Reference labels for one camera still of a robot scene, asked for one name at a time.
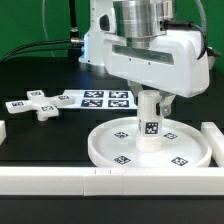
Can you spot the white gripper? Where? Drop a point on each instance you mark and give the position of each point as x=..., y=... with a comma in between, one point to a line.
x=171, y=64

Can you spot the white round table top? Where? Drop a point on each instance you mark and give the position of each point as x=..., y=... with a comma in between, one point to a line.
x=113, y=144

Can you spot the white marker sheet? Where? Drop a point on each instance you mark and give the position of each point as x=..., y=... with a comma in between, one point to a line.
x=101, y=99

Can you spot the white cross-shaped table base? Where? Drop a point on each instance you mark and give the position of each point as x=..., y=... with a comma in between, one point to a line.
x=45, y=107

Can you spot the white right fence rail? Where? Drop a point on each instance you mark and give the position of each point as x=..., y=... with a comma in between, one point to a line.
x=215, y=139

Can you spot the white fence rail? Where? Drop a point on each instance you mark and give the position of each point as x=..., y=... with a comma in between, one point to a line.
x=215, y=139
x=2, y=131
x=110, y=181

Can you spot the white front fence rail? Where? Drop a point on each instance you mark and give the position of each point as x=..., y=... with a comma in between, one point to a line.
x=110, y=181

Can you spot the white left fence rail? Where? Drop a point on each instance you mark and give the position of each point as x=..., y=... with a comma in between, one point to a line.
x=2, y=131

